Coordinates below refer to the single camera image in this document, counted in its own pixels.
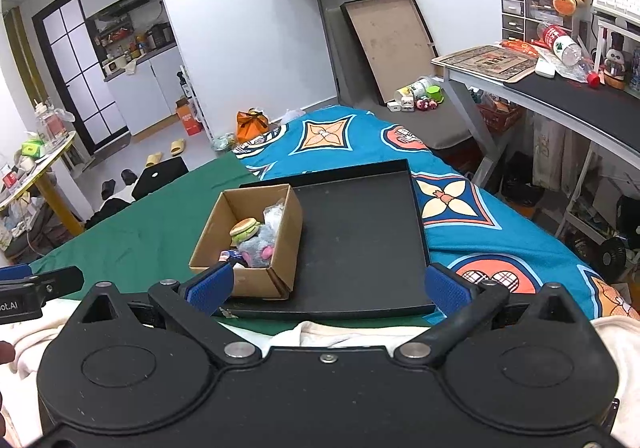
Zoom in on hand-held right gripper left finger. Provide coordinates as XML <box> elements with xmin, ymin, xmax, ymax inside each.
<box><xmin>75</xmin><ymin>261</ymin><xmax>263</xmax><ymax>371</ymax></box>

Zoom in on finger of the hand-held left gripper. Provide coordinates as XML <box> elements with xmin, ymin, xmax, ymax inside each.
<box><xmin>0</xmin><ymin>264</ymin><xmax>85</xmax><ymax>303</ymax></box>

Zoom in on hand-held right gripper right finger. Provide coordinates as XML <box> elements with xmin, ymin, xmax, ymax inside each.
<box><xmin>394</xmin><ymin>262</ymin><xmax>591</xmax><ymax>369</ymax></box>

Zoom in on grey and pink plush toy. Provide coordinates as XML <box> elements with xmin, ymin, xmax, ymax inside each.
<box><xmin>236</xmin><ymin>224</ymin><xmax>276</xmax><ymax>268</ymax></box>

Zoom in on orange burger squishy toy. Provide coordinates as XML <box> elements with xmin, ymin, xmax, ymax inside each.
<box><xmin>230</xmin><ymin>218</ymin><xmax>262</xmax><ymax>245</ymax></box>

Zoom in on brown cardboard box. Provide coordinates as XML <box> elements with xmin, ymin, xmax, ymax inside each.
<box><xmin>189</xmin><ymin>183</ymin><xmax>304</xmax><ymax>300</ymax></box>

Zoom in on clear plastic bag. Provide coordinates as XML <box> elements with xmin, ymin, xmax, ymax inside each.
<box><xmin>263</xmin><ymin>199</ymin><xmax>287</xmax><ymax>231</ymax></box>

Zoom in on black tray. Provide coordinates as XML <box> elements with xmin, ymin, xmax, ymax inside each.
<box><xmin>220</xmin><ymin>158</ymin><xmax>437</xmax><ymax>320</ymax></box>

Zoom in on yellow table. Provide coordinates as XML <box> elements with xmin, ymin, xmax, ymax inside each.
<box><xmin>0</xmin><ymin>131</ymin><xmax>86</xmax><ymax>236</ymax></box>

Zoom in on green cloth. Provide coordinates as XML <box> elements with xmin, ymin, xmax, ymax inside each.
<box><xmin>30</xmin><ymin>151</ymin><xmax>431</xmax><ymax>329</ymax></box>

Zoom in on black and white clothing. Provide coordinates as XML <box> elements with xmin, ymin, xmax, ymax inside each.
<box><xmin>85</xmin><ymin>195</ymin><xmax>136</xmax><ymax>230</ymax></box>

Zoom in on black case with white logo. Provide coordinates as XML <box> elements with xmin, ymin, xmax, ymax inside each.
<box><xmin>131</xmin><ymin>157</ymin><xmax>190</xmax><ymax>201</ymax></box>

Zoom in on glass jar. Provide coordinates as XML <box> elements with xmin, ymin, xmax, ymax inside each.
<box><xmin>34</xmin><ymin>98</ymin><xmax>68</xmax><ymax>144</ymax></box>

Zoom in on grey foam mattress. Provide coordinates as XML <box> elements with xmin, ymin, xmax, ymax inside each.
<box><xmin>320</xmin><ymin>0</ymin><xmax>483</xmax><ymax>151</ymax></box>

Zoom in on orange bag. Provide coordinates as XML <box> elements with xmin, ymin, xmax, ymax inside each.
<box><xmin>236</xmin><ymin>110</ymin><xmax>271</xmax><ymax>141</ymax></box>

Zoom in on black fan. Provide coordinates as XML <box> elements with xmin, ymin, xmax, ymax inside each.
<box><xmin>597</xmin><ymin>237</ymin><xmax>631</xmax><ymax>274</ymax></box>

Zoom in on orange cardboard box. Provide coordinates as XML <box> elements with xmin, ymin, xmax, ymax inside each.
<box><xmin>175</xmin><ymin>97</ymin><xmax>203</xmax><ymax>136</ymax></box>

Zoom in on beige tote bag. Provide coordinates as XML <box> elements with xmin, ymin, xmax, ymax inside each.
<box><xmin>532</xmin><ymin>113</ymin><xmax>581</xmax><ymax>191</ymax></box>

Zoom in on red basket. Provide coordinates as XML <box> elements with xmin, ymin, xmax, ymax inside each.
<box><xmin>477</xmin><ymin>96</ymin><xmax>523</xmax><ymax>136</ymax></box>

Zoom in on white narrow rack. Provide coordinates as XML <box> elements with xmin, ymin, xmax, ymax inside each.
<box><xmin>177</xmin><ymin>66</ymin><xmax>213</xmax><ymax>141</ymax></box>

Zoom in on white jar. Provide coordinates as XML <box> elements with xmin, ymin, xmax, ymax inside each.
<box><xmin>395</xmin><ymin>78</ymin><xmax>436</xmax><ymax>102</ymax></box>

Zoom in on white kitchen cabinet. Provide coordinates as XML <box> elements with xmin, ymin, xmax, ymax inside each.
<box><xmin>102</xmin><ymin>43</ymin><xmax>188</xmax><ymax>136</ymax></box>

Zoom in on black-framed glass door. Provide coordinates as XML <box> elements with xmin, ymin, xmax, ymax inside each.
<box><xmin>32</xmin><ymin>0</ymin><xmax>132</xmax><ymax>156</ymax></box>

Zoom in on grey desk with black mat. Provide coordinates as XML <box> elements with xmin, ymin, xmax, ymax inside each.
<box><xmin>432</xmin><ymin>46</ymin><xmax>640</xmax><ymax>239</ymax></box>

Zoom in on brown patterned board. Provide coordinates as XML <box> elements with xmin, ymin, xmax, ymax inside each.
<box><xmin>432</xmin><ymin>45</ymin><xmax>543</xmax><ymax>80</ymax></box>

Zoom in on red packets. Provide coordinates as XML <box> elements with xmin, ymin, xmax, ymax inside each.
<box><xmin>500</xmin><ymin>39</ymin><xmax>551</xmax><ymax>56</ymax></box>

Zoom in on plastic bottle with red label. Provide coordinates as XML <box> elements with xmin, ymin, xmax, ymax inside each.
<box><xmin>537</xmin><ymin>21</ymin><xmax>601</xmax><ymax>88</ymax></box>

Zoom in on panda figure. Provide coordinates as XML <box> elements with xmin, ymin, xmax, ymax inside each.
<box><xmin>602</xmin><ymin>31</ymin><xmax>628</xmax><ymax>89</ymax></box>

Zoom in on range hood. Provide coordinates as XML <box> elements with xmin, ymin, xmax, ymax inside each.
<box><xmin>87</xmin><ymin>0</ymin><xmax>163</xmax><ymax>19</ymax></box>

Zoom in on grey drawer organiser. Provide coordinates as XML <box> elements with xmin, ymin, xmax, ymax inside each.
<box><xmin>501</xmin><ymin>0</ymin><xmax>576</xmax><ymax>42</ymax></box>

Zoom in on brown board black frame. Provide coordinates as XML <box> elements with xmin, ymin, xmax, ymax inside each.
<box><xmin>341</xmin><ymin>0</ymin><xmax>441</xmax><ymax>106</ymax></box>

